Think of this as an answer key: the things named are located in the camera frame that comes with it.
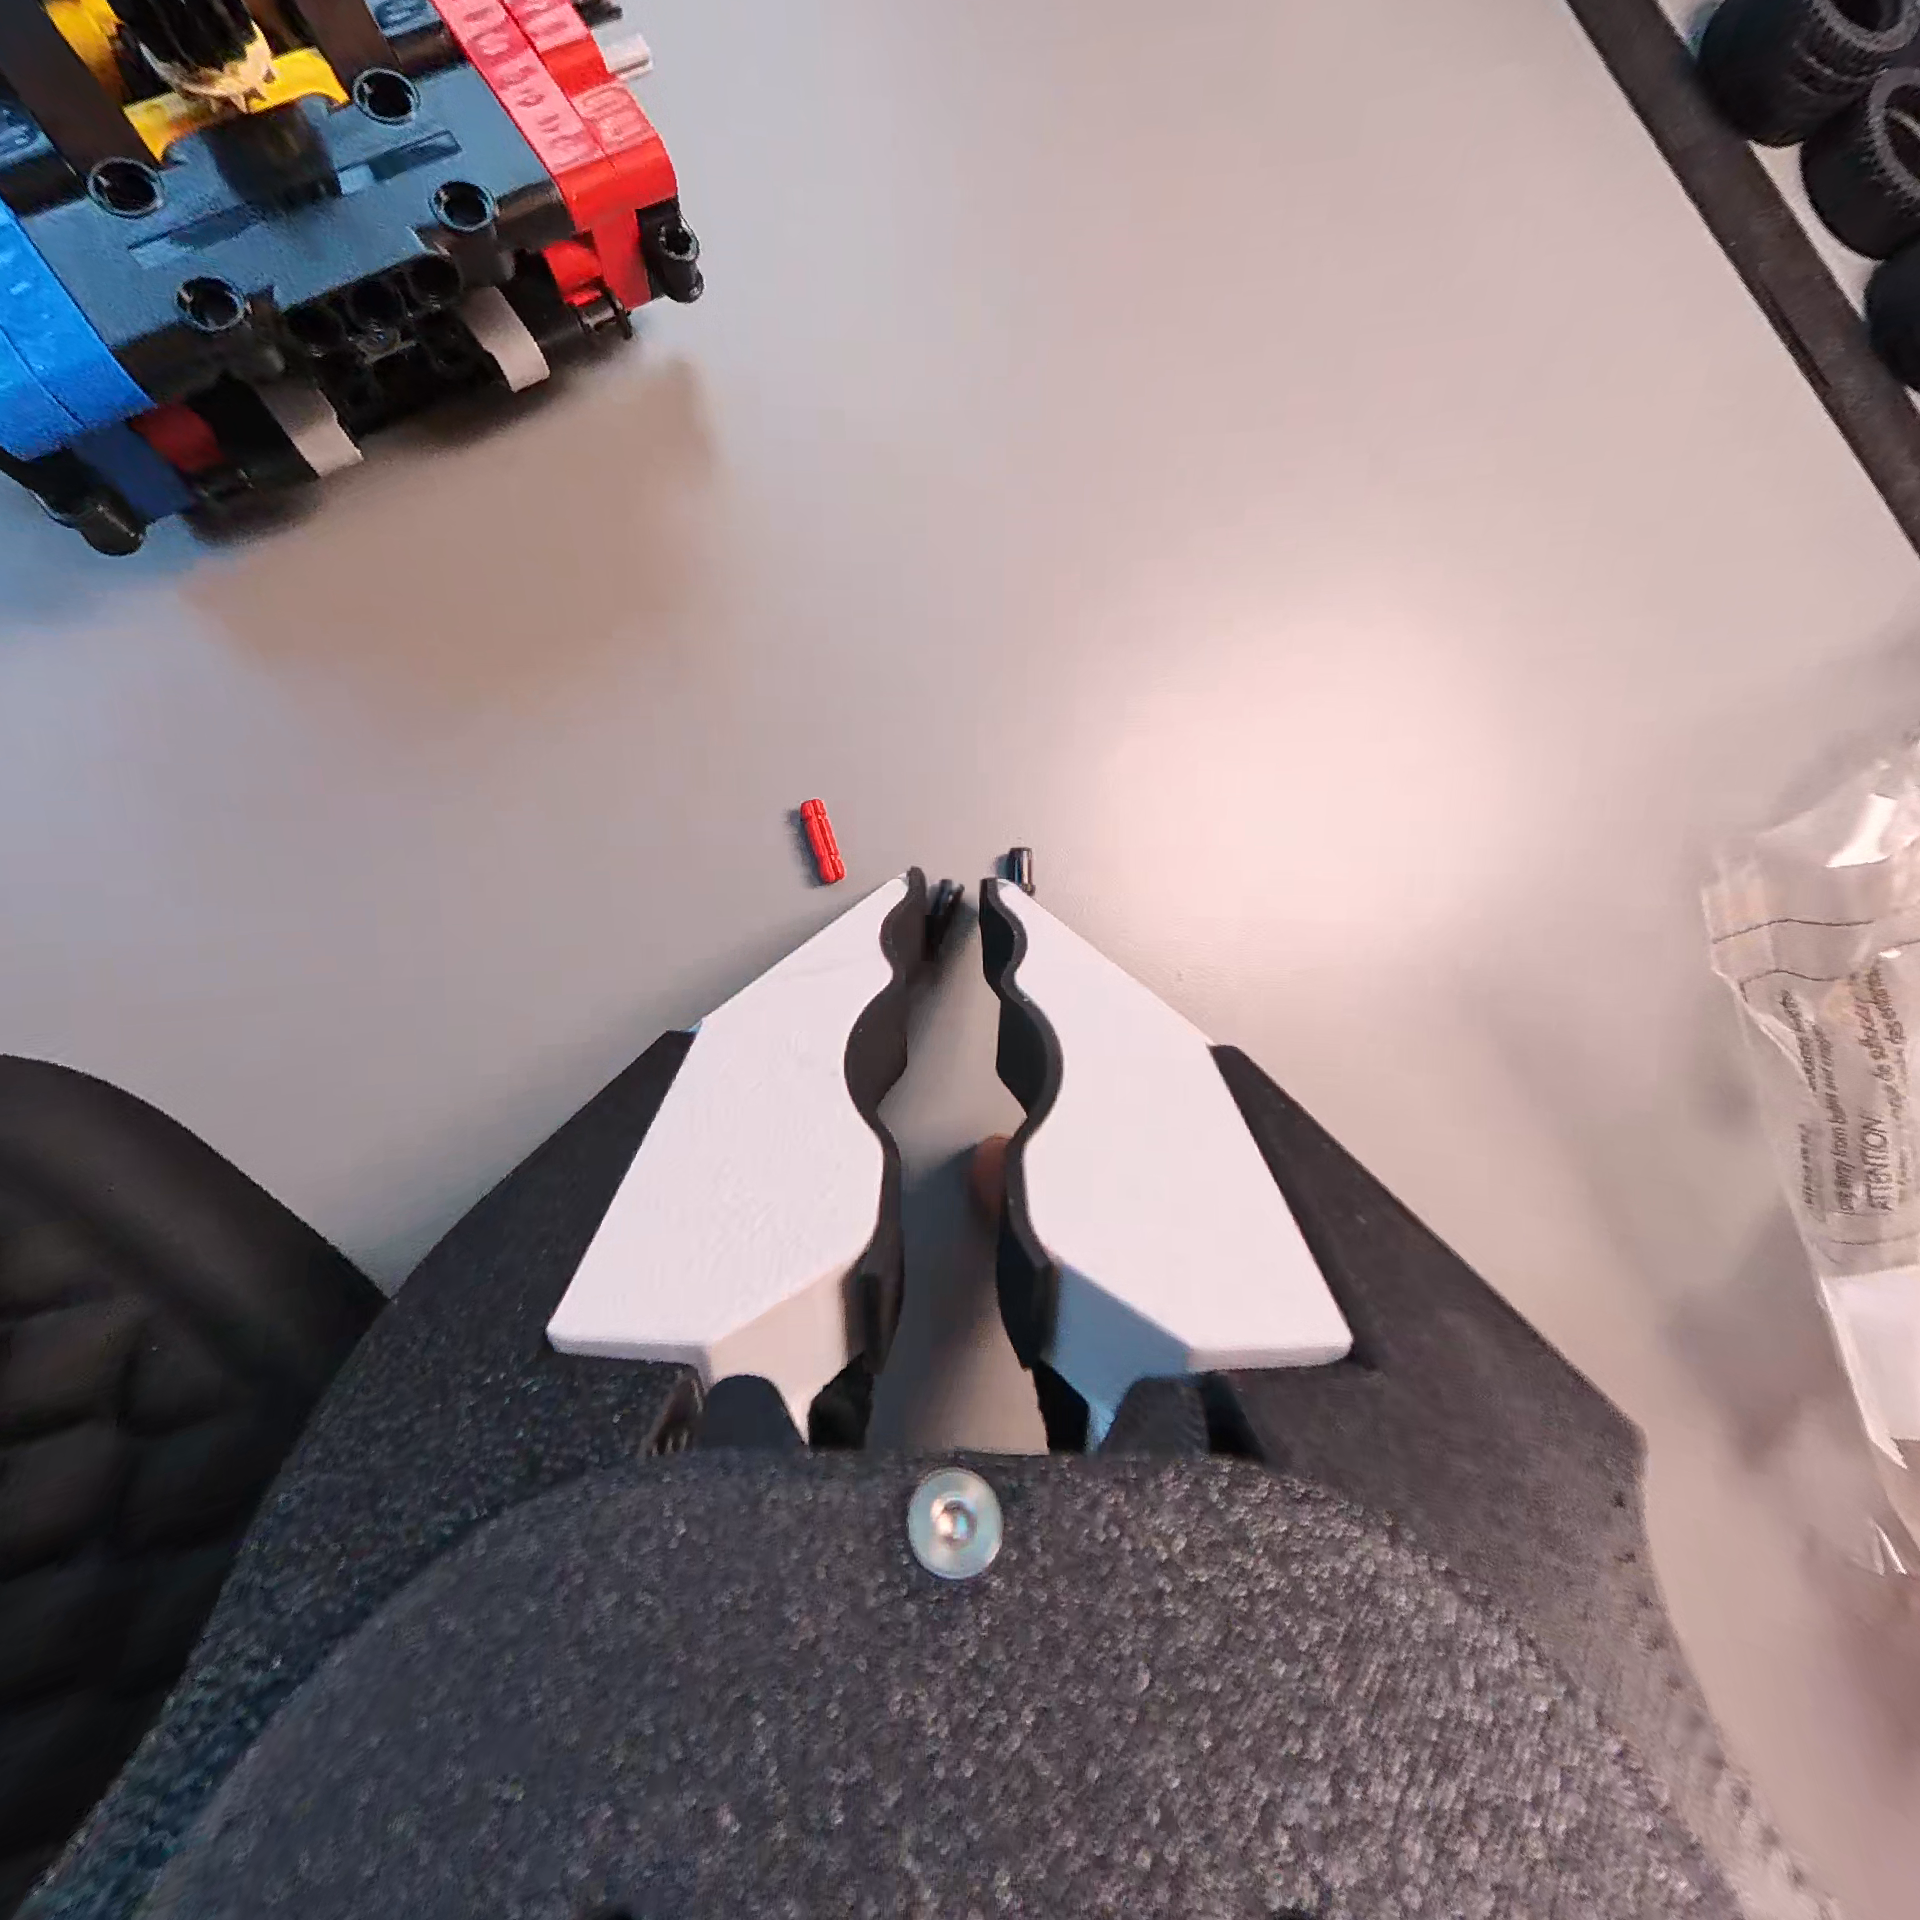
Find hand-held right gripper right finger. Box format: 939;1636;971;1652
976;873;1356;1449

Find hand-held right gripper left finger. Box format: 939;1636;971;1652
547;864;934;1421

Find lego car model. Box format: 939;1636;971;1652
0;0;706;559

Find black quilted chair seat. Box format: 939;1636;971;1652
0;1053;389;1855

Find clear plastic bag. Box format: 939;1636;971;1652
1699;744;1920;1584

